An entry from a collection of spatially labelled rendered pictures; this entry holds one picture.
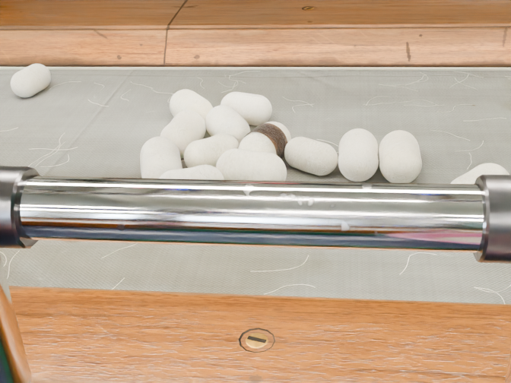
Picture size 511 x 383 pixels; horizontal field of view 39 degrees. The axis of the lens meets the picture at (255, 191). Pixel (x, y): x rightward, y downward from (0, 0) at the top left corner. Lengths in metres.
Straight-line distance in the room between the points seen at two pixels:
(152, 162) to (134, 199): 0.21
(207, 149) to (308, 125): 0.09
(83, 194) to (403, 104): 0.34
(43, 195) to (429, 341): 0.14
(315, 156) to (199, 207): 0.22
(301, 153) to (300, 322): 0.15
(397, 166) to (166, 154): 0.12
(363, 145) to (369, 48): 0.18
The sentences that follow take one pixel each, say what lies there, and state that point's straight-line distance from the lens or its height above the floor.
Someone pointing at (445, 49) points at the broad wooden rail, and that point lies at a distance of 0.55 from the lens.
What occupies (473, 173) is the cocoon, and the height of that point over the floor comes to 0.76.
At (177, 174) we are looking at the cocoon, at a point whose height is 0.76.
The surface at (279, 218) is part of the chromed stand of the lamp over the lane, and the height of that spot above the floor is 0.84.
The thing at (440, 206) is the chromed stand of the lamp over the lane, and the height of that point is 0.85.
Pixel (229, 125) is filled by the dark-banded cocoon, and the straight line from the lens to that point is 0.41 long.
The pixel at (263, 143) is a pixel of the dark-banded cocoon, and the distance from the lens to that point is 0.38.
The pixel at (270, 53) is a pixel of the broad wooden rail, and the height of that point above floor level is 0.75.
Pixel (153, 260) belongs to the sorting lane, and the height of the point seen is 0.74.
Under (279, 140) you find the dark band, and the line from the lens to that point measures 0.39.
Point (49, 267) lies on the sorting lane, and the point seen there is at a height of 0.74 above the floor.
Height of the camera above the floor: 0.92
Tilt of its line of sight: 29 degrees down
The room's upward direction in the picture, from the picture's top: 2 degrees counter-clockwise
